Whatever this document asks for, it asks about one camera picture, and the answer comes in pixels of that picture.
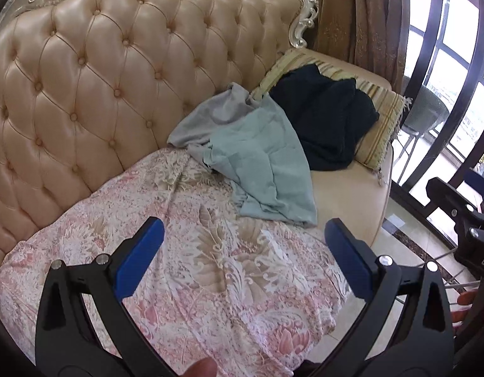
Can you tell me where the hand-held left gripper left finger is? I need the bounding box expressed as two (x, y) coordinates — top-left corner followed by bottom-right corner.
(35, 217), (176, 377)

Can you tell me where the beige tufted leather sofa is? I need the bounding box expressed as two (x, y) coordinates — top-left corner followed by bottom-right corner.
(0, 0), (394, 377)

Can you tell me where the dark navy garment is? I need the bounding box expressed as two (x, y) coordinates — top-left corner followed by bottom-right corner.
(269, 64), (380, 172)

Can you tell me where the grey garment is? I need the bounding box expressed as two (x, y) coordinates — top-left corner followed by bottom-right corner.
(167, 82), (274, 166)

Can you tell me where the person's left hand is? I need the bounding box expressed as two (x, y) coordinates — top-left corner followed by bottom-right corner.
(186, 358), (219, 377)

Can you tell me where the pink floral blanket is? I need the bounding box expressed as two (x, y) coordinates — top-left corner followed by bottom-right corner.
(0, 147), (352, 377)

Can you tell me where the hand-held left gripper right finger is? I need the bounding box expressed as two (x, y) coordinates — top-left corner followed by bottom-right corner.
(305, 218), (456, 377)

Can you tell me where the grey wicker chair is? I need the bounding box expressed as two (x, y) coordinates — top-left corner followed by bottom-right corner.
(399, 84), (450, 167)

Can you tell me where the striped beige cushion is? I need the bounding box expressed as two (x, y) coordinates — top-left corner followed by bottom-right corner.
(252, 49), (412, 175)

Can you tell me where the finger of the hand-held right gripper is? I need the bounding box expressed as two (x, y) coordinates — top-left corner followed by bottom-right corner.
(427, 178), (478, 221)

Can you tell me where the person's right hand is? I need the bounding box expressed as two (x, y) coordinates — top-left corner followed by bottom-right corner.
(451, 291), (479, 325)

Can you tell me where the light blue shirt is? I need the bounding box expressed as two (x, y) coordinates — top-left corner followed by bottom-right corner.
(187, 106), (318, 227)

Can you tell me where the brown patterned curtain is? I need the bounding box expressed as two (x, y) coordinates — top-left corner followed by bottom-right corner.
(310, 0), (435, 99)

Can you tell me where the dark window frame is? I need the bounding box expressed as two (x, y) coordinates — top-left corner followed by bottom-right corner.
(391, 0), (484, 248)

